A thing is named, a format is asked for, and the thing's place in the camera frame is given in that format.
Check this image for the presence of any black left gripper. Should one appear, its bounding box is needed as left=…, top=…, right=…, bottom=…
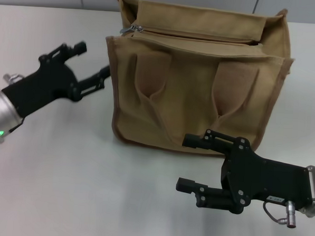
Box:
left=0, top=36, right=113, bottom=122

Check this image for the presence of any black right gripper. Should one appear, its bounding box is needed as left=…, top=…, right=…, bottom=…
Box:
left=174, top=127, right=315, bottom=219

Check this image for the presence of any silver metal zipper pull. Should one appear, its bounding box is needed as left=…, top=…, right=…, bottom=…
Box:
left=120, top=24, right=145, bottom=35

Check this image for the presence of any khaki canvas food bag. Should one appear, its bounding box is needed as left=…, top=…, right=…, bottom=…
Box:
left=99, top=0, right=298, bottom=161

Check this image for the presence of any left gripper connector cable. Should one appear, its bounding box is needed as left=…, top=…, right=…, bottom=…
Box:
left=3, top=72, right=25, bottom=84

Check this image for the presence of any gripper connector cable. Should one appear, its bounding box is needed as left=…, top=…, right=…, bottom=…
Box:
left=3, top=72, right=25, bottom=84
left=262, top=199, right=299, bottom=229

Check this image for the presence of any right gripper connector cable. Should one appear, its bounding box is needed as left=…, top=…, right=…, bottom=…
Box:
left=262, top=199, right=299, bottom=229

